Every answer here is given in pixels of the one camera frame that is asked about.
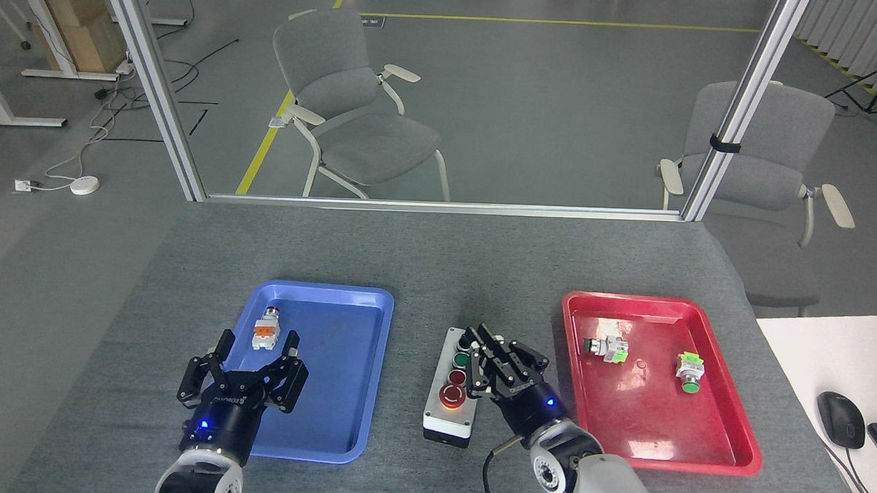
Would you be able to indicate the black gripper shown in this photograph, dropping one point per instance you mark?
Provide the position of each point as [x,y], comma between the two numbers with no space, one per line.
[221,425]
[531,414]

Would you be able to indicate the grey control box with buttons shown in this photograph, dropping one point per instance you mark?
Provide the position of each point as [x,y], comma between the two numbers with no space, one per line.
[447,420]

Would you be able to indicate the silver floor socket box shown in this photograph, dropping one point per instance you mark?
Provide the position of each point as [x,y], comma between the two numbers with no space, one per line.
[278,121]

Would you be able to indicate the cardboard box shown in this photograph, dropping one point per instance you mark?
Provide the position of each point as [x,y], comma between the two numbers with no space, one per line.
[81,30]

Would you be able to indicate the blue plastic tray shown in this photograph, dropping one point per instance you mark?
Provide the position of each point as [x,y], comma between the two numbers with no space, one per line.
[339,389]

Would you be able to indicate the red plastic tray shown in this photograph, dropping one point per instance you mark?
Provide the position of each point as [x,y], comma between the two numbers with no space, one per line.
[651,422]

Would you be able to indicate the silver aluminium crossbar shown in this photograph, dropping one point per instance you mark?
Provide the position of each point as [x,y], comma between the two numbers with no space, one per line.
[440,206]

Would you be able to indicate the white round floor device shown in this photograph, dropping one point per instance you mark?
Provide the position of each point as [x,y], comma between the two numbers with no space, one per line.
[85,185]

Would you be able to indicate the grey chair with white armrests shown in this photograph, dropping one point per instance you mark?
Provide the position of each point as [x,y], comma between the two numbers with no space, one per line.
[362,134]
[793,127]

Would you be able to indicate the white side table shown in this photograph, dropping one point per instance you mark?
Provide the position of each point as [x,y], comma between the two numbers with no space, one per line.
[821,355]

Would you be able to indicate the black computer mouse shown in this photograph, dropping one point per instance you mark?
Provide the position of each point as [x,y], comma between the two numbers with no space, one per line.
[841,420]

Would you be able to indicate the white pleated curtain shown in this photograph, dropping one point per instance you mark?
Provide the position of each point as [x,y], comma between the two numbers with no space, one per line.
[854,35]

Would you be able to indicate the orange push button switch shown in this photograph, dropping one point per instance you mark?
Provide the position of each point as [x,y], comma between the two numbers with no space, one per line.
[265,332]

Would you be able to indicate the black push button switch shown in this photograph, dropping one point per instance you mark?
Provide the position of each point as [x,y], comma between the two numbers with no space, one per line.
[606,347]

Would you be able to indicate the green push button switch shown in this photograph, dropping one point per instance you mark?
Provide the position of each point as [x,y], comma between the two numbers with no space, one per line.
[689,372]

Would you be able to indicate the white wall plug socket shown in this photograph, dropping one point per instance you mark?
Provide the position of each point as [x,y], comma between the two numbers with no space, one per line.
[23,185]

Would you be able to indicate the silver aluminium post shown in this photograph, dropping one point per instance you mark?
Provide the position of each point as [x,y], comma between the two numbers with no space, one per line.
[750,104]
[152,83]

